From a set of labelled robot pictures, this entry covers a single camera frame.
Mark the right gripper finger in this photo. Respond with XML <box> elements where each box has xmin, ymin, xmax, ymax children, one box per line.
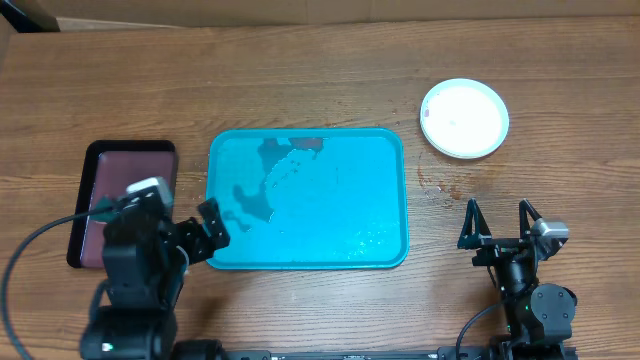
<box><xmin>458</xmin><ymin>198</ymin><xmax>492</xmax><ymax>246</ymax></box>
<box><xmin>519</xmin><ymin>199</ymin><xmax>541</xmax><ymax>238</ymax></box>

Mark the light blue rimmed plate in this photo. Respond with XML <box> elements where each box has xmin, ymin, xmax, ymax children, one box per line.
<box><xmin>419</xmin><ymin>78</ymin><xmax>510</xmax><ymax>160</ymax></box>

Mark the green and pink sponge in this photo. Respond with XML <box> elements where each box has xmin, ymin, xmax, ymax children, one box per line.
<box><xmin>90</xmin><ymin>197</ymin><xmax>118</xmax><ymax>224</ymax></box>

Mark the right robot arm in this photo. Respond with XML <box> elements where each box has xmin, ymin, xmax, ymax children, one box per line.
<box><xmin>454</xmin><ymin>198</ymin><xmax>578</xmax><ymax>359</ymax></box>

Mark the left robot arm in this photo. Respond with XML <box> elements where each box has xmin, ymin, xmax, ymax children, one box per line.
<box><xmin>80</xmin><ymin>198</ymin><xmax>230</xmax><ymax>360</ymax></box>

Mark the teal plastic serving tray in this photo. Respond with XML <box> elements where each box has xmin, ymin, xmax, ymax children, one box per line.
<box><xmin>206</xmin><ymin>128</ymin><xmax>409</xmax><ymax>270</ymax></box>

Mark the black tray with red water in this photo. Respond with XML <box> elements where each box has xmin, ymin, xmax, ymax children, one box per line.
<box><xmin>66</xmin><ymin>140</ymin><xmax>178</xmax><ymax>268</ymax></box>

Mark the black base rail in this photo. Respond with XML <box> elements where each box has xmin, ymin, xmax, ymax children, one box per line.
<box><xmin>169</xmin><ymin>339</ymin><xmax>579</xmax><ymax>360</ymax></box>

